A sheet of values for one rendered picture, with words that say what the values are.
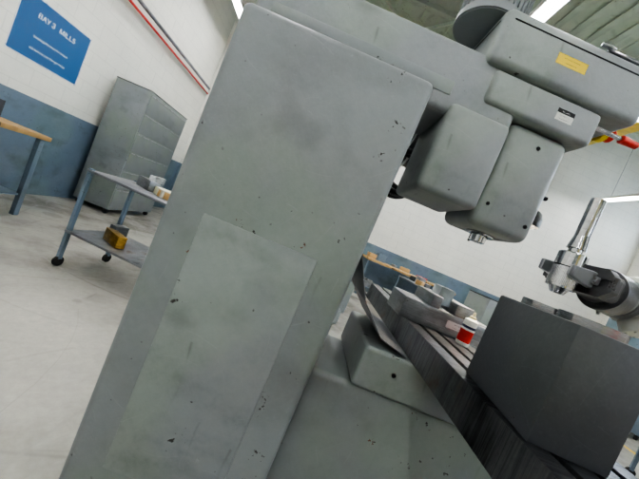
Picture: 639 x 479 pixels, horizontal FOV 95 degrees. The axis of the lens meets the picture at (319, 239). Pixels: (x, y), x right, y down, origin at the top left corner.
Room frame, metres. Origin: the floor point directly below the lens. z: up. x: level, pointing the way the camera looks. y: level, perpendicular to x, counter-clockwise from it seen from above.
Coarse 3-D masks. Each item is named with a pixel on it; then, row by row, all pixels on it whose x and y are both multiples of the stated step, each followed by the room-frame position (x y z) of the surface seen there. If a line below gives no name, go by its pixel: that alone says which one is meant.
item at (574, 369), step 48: (528, 336) 0.50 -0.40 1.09; (576, 336) 0.42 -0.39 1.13; (624, 336) 0.43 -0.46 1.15; (480, 384) 0.57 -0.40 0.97; (528, 384) 0.46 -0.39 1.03; (576, 384) 0.41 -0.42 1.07; (624, 384) 0.41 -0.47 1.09; (528, 432) 0.42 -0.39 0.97; (576, 432) 0.41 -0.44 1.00; (624, 432) 0.41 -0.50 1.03
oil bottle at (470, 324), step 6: (468, 318) 0.91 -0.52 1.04; (474, 318) 0.90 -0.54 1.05; (462, 324) 0.92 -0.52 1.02; (468, 324) 0.90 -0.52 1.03; (474, 324) 0.89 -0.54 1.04; (462, 330) 0.91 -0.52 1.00; (468, 330) 0.89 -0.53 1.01; (474, 330) 0.90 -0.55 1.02; (456, 336) 0.92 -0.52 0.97; (462, 336) 0.90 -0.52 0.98; (468, 336) 0.89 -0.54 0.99; (456, 342) 0.91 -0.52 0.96; (462, 342) 0.89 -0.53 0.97; (468, 342) 0.89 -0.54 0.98
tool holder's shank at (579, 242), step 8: (592, 200) 0.57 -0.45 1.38; (600, 200) 0.56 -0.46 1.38; (592, 208) 0.56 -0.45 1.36; (600, 208) 0.56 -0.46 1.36; (584, 216) 0.57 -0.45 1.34; (592, 216) 0.56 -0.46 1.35; (584, 224) 0.56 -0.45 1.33; (592, 224) 0.56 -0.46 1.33; (576, 232) 0.57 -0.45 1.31; (584, 232) 0.56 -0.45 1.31; (592, 232) 0.56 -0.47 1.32; (576, 240) 0.56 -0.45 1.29; (584, 240) 0.56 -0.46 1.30; (568, 248) 0.58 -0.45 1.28; (576, 248) 0.56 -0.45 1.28; (584, 248) 0.55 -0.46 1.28
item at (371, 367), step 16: (352, 320) 1.05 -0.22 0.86; (368, 320) 1.06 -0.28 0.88; (352, 336) 0.96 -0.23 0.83; (368, 336) 0.87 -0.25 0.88; (352, 352) 0.89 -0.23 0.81; (368, 352) 0.79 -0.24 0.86; (384, 352) 0.80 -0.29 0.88; (352, 368) 0.83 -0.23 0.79; (368, 368) 0.79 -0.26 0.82; (384, 368) 0.79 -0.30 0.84; (400, 368) 0.79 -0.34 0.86; (368, 384) 0.79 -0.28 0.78; (384, 384) 0.79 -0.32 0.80; (400, 384) 0.79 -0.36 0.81; (416, 384) 0.80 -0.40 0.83; (400, 400) 0.80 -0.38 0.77; (416, 400) 0.80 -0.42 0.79; (432, 400) 0.80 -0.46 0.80; (448, 416) 0.80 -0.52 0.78
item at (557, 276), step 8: (560, 256) 0.57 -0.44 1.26; (568, 256) 0.56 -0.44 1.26; (552, 264) 0.58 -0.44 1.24; (560, 264) 0.56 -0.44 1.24; (568, 264) 0.55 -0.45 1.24; (576, 264) 0.55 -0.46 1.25; (584, 264) 0.55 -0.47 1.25; (552, 272) 0.57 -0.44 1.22; (560, 272) 0.56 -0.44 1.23; (552, 280) 0.56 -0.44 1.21; (560, 280) 0.55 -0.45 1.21; (568, 280) 0.55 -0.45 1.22; (568, 288) 0.55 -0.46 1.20
